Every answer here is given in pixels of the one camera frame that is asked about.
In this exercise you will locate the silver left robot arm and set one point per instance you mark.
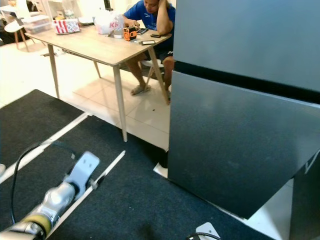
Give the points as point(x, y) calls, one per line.
point(57, 200)

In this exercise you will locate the dark grey fridge lower door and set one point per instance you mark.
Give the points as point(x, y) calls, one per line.
point(230, 145)

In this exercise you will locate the dark grey fridge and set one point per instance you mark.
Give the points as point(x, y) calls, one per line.
point(240, 35)

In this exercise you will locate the dark grey floor mat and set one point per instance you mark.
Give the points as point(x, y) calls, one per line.
point(35, 125)
point(145, 200)

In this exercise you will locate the white floor tape strip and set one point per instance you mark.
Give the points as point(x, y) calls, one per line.
point(110, 168)
point(45, 147)

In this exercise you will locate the white chair wooden legs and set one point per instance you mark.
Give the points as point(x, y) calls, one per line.
point(12, 26)
point(150, 63)

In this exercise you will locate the clear storage bin white lid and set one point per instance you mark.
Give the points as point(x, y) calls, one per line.
point(37, 25)

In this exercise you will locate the red white striped box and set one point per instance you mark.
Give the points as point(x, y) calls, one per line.
point(66, 26)

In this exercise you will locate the light wooden dining table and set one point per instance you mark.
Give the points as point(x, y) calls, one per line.
point(95, 47)

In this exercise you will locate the white plastic bag red letters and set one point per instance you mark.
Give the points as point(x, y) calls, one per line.
point(107, 22)

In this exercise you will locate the clear plastic cup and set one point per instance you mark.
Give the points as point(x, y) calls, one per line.
point(117, 33)

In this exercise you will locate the orange black device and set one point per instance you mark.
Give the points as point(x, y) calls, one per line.
point(130, 33)

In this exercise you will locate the black phone lit screen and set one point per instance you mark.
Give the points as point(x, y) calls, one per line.
point(148, 42)

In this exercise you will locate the small black phone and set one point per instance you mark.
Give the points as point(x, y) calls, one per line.
point(155, 35)

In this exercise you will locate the person in blue shirt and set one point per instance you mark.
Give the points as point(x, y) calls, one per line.
point(147, 17)

